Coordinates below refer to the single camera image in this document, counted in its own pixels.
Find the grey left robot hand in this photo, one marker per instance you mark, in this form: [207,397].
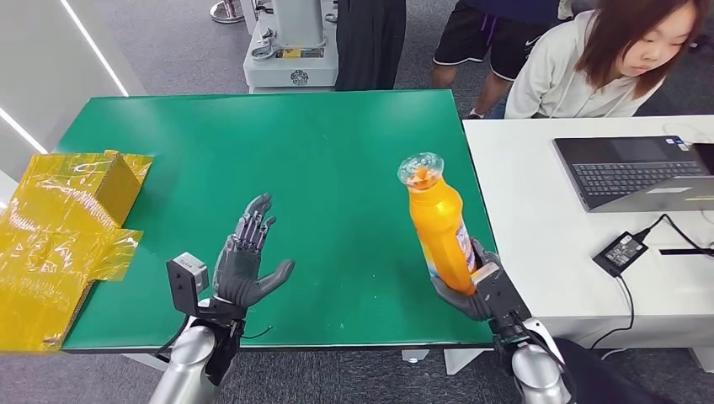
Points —
[240,273]

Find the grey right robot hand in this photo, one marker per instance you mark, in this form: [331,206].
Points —
[463,305]

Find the orange detergent bottle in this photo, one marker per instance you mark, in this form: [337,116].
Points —
[440,228]

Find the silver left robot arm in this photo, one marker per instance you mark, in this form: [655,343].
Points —
[187,368]

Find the black power adapter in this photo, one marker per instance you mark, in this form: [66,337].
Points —
[620,254]

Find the yellow taped cardboard box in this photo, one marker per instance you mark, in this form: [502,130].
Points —
[56,234]

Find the dark grey laptop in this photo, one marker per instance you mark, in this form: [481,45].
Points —
[625,173]

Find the white machine base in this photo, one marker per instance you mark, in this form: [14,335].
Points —
[293,67]

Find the person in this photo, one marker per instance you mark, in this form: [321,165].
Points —
[371,39]
[480,33]
[558,72]

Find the chrome stanchion base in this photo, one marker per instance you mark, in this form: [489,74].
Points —
[226,12]

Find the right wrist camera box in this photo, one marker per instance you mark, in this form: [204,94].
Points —
[502,295]

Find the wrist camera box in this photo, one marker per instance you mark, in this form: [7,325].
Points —
[502,295]
[184,281]

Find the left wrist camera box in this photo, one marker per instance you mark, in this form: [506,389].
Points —
[184,281]

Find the white wall light strip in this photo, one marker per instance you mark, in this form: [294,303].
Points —
[22,131]
[95,47]

